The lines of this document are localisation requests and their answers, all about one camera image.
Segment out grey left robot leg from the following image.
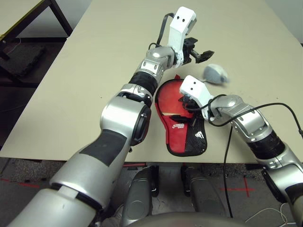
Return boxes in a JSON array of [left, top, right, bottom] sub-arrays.
[[123, 165, 160, 227]]

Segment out thin white floor cable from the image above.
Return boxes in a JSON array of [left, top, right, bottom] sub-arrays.
[[245, 203, 303, 227]]

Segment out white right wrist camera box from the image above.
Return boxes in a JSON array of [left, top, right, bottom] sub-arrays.
[[179, 75, 216, 120]]

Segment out beige side table black legs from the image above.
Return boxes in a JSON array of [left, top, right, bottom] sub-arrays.
[[0, 0, 73, 60]]

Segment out long black hanging cable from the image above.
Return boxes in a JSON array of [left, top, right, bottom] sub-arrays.
[[223, 124, 234, 218]]

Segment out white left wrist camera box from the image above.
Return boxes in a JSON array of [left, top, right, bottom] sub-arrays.
[[164, 7, 197, 66]]

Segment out grey robot torso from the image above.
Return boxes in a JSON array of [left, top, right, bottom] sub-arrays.
[[127, 211, 247, 227]]

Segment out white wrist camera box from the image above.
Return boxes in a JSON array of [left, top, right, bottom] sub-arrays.
[[179, 75, 216, 120], [164, 7, 197, 66]]

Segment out black foam floor mat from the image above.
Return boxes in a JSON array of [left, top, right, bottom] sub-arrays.
[[0, 44, 45, 76]]

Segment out black left wrist camera cable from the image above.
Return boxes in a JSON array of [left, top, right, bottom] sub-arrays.
[[149, 13, 175, 49]]

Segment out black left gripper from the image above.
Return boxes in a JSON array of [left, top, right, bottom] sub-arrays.
[[183, 36, 215, 64]]

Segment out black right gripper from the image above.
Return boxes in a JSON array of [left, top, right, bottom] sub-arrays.
[[170, 96, 204, 121]]

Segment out grey right robot leg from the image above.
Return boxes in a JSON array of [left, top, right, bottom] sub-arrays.
[[181, 165, 228, 216]]

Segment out red black paddle case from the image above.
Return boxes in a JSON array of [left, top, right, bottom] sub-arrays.
[[155, 74, 208, 156]]

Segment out grey robot leg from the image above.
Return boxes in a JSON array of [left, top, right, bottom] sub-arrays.
[[181, 165, 228, 216], [123, 165, 160, 227]]

